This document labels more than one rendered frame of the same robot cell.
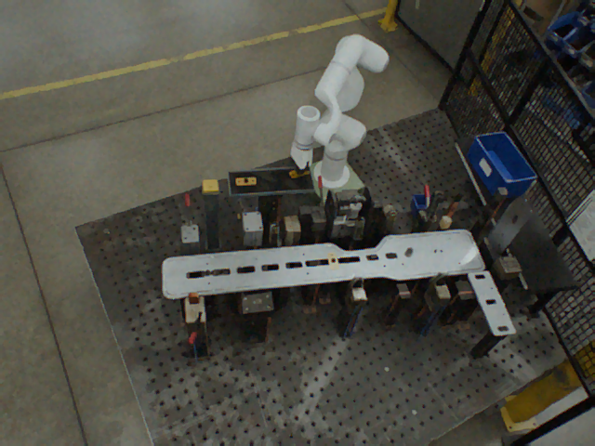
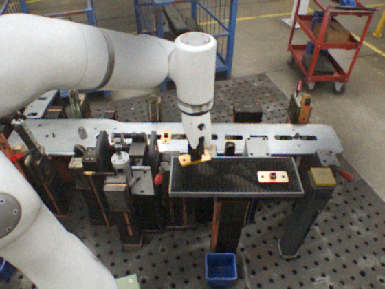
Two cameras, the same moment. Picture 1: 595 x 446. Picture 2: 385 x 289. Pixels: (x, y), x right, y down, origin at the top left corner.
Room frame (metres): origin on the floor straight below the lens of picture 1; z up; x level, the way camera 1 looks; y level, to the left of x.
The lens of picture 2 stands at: (2.04, 0.21, 1.82)
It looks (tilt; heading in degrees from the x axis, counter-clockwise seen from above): 44 degrees down; 198
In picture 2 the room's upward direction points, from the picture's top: straight up
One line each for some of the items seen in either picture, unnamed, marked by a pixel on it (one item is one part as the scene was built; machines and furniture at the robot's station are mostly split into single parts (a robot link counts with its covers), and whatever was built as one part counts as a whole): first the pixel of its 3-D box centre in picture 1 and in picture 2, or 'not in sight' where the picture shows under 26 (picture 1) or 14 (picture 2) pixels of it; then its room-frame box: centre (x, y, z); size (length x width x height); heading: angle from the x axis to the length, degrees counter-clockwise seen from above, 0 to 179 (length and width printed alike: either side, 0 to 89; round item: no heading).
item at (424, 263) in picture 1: (328, 263); (171, 135); (1.21, -0.16, 1.00); 1.38 x 0.22 x 0.02; 108
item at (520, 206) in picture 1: (508, 227); not in sight; (1.44, -0.87, 1.17); 0.12 x 0.01 x 0.34; 18
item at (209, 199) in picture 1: (212, 218); (302, 219); (1.40, 0.39, 0.92); 0.08 x 0.08 x 0.44; 18
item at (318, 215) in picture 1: (313, 238); (172, 193); (1.41, -0.08, 0.89); 0.13 x 0.11 x 0.38; 18
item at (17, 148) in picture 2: (434, 242); (34, 177); (1.51, -0.66, 0.88); 0.04 x 0.04 x 0.36; 18
